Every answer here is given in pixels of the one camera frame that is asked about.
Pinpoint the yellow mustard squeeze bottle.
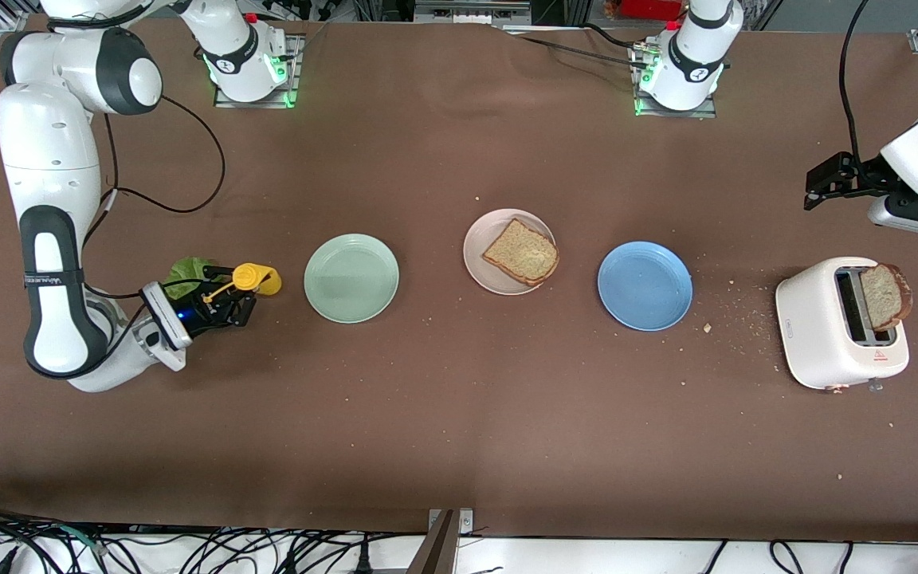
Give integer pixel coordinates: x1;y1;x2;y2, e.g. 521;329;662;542
204;263;283;302

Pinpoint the green lettuce leaf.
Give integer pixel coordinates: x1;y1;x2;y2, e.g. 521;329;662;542
163;257;221;301

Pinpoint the brown crusted bread slice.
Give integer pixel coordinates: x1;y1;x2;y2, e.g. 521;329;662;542
859;263;913;332
481;218;560;288

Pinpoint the mint green plate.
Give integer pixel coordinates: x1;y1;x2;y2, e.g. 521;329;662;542
304;234;400;324

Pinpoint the blue plate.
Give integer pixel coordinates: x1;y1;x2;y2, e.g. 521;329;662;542
597;242;694;332

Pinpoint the beige plate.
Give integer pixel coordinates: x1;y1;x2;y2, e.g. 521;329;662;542
463;209;558;297

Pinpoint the white two-slot toaster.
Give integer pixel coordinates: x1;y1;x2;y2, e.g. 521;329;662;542
775;257;911;393

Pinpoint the red background box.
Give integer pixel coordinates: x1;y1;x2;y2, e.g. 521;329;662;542
606;0;683;21

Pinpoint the grey metal background box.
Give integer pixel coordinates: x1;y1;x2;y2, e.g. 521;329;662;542
415;0;532;25

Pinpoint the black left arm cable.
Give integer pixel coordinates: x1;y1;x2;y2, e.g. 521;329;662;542
839;0;876;168

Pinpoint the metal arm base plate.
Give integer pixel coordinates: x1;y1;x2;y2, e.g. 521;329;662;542
634;40;718;119
214;32;302;109

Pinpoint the tangled black floor cable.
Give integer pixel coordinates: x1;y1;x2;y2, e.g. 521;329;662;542
0;501;428;574

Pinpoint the thin black base cable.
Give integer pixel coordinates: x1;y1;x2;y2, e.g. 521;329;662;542
507;22;655;71

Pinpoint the grey metal table bracket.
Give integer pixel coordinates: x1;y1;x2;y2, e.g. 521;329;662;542
407;509;476;574

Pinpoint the looped black floor cable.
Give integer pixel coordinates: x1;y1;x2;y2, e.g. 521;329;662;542
770;541;807;574

